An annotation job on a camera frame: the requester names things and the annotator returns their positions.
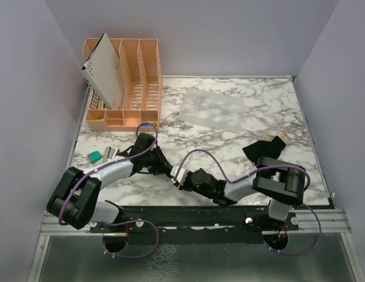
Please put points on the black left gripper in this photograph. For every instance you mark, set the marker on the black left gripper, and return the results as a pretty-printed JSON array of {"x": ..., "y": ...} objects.
[{"x": 163, "y": 165}]

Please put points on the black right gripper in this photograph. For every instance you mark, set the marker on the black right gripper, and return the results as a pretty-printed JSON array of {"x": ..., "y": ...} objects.
[{"x": 184, "y": 185}]

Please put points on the black garment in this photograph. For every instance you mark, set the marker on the black garment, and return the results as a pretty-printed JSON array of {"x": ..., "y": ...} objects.
[{"x": 263, "y": 148}]

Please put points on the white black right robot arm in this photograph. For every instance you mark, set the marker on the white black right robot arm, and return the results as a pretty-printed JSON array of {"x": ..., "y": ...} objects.
[{"x": 283, "y": 182}]

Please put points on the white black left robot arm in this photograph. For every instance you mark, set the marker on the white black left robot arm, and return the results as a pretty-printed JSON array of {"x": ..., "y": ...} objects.
[{"x": 75, "y": 200}]

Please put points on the grey green stapler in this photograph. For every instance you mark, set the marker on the grey green stapler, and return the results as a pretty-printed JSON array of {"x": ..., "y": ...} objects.
[{"x": 109, "y": 154}]

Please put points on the green eraser block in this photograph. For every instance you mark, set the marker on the green eraser block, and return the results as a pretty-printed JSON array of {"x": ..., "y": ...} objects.
[{"x": 94, "y": 156}]

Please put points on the clear plastic box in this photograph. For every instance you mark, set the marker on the clear plastic box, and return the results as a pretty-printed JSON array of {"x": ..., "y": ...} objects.
[{"x": 212, "y": 109}]

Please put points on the orange plastic desk organizer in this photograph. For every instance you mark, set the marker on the orange plastic desk organizer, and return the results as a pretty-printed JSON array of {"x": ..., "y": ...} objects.
[{"x": 143, "y": 86}]

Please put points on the white booklet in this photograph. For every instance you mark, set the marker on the white booklet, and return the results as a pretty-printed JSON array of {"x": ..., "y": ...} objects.
[{"x": 103, "y": 70}]

